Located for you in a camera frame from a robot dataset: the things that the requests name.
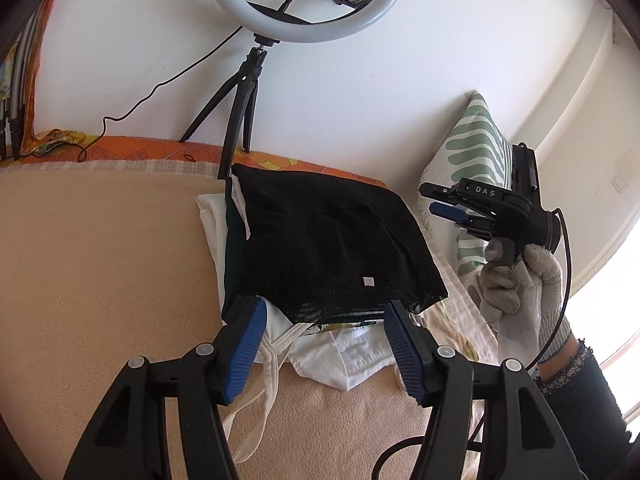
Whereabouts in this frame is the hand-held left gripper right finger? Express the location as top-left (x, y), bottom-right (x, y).
top-left (384, 300), bottom-right (588, 480)

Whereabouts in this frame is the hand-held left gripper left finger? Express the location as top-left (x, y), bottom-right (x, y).
top-left (62, 296), bottom-right (268, 480)

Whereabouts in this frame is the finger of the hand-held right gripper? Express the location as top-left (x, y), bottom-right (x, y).
top-left (419, 180), bottom-right (512, 206)
top-left (430, 202), bottom-right (496, 238)

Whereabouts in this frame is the black sheer garment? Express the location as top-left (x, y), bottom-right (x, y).
top-left (227, 162), bottom-right (448, 323)

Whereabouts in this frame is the person's right forearm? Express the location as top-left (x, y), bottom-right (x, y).
top-left (532, 330), bottom-right (633, 480)

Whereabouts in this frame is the person's right hand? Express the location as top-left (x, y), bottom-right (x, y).
top-left (470, 237), bottom-right (572, 366)

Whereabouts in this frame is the white folded garment with label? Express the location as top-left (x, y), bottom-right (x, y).
top-left (289, 322), bottom-right (401, 392)

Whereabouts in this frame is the green leaf-print pillow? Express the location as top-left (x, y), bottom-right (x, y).
top-left (419, 91), bottom-right (516, 278)

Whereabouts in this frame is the dark green garment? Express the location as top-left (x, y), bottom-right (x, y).
top-left (222, 180), bottom-right (386, 325)

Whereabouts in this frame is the beige fleece blanket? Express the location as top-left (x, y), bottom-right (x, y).
top-left (0, 167), bottom-right (501, 480)

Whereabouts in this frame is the orange leaf-print bedsheet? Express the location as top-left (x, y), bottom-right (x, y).
top-left (25, 130), bottom-right (386, 188)

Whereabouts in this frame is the cream checked woven blanket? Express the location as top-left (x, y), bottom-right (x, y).
top-left (0, 156), bottom-right (233, 177)

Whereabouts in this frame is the silver tripod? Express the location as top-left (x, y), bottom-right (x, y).
top-left (0, 25), bottom-right (36, 158)

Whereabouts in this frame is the orange satin cloth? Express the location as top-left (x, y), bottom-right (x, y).
top-left (0, 0), bottom-right (101, 158)

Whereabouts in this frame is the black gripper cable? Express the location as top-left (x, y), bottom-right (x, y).
top-left (374, 209), bottom-right (571, 480)

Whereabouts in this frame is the white strappy garment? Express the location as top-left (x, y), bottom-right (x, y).
top-left (195, 180), bottom-right (306, 463)

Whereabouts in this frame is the black ring light tripod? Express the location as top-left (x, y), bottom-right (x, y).
top-left (179, 34), bottom-right (273, 181)

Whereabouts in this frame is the thin black cable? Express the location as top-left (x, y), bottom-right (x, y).
top-left (0, 25), bottom-right (243, 163)

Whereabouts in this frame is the white ring light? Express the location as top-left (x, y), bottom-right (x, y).
top-left (206, 0), bottom-right (391, 45)

